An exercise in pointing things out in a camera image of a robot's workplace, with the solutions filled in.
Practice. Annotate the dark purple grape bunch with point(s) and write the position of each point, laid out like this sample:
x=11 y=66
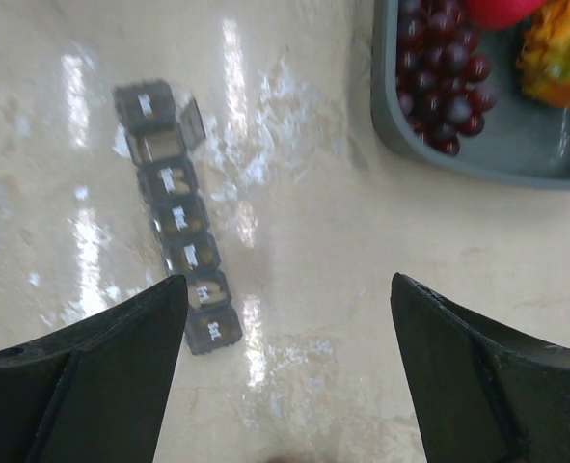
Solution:
x=440 y=78

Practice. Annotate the red toy apple right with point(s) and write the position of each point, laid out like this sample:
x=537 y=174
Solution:
x=496 y=15

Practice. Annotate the grey weekly pill organizer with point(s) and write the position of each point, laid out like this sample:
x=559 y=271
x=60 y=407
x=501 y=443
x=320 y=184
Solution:
x=161 y=136

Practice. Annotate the grey-green plastic fruit tray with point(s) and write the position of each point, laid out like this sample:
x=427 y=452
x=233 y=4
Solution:
x=523 y=142

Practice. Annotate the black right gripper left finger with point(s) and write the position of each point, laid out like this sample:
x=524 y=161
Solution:
x=97 y=390

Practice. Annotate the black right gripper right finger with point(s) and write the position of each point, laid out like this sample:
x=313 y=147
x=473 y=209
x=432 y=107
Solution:
x=482 y=391

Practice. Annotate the orange toy pineapple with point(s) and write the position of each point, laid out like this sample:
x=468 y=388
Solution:
x=544 y=60

